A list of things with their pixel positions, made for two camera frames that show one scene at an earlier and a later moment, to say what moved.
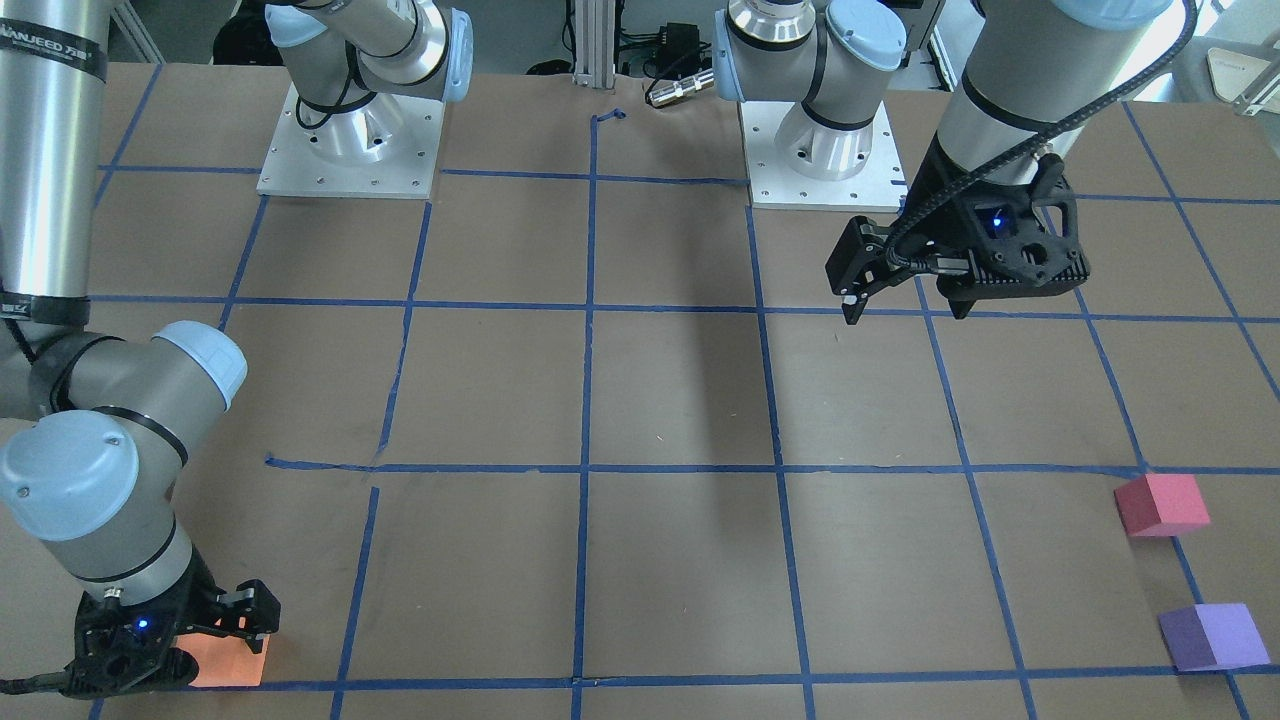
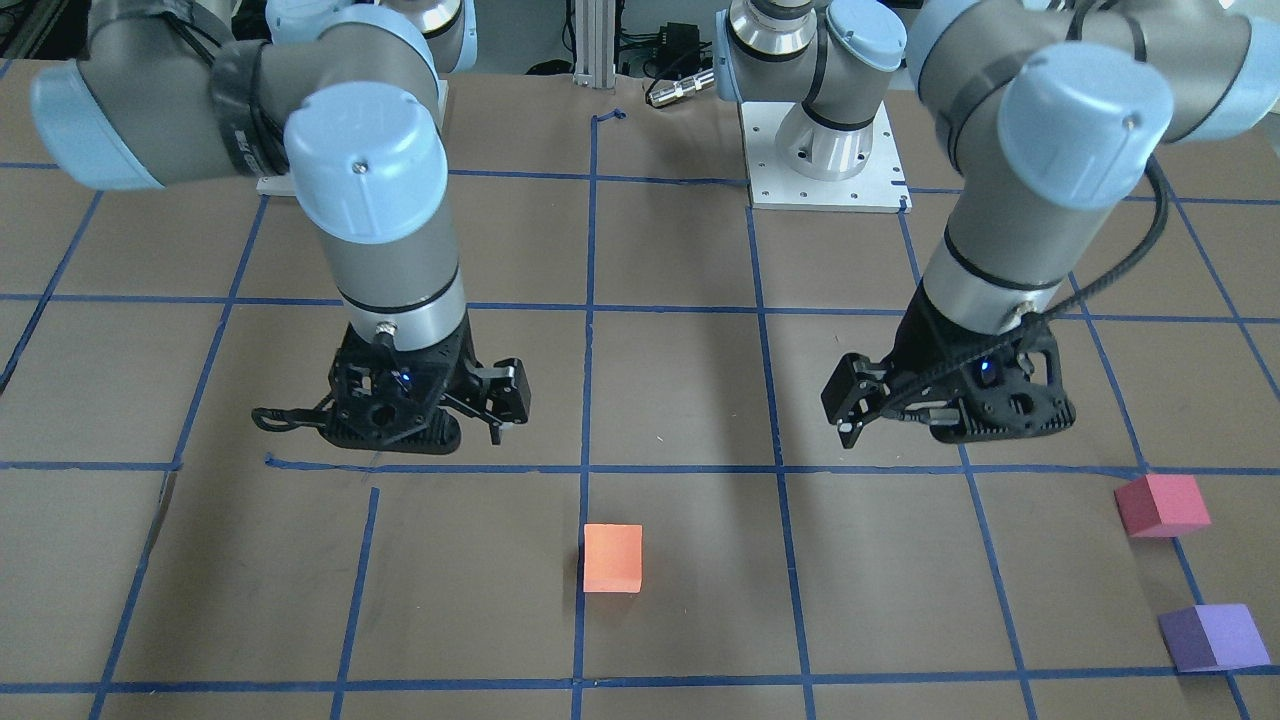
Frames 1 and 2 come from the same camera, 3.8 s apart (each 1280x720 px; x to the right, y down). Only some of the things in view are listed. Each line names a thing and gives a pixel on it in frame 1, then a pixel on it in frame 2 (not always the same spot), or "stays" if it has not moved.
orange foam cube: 223,661 -> 612,558
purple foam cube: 1213,636 stays
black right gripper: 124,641 -> 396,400
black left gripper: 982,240 -> 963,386
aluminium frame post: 595,43 stays
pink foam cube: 1161,504 stays
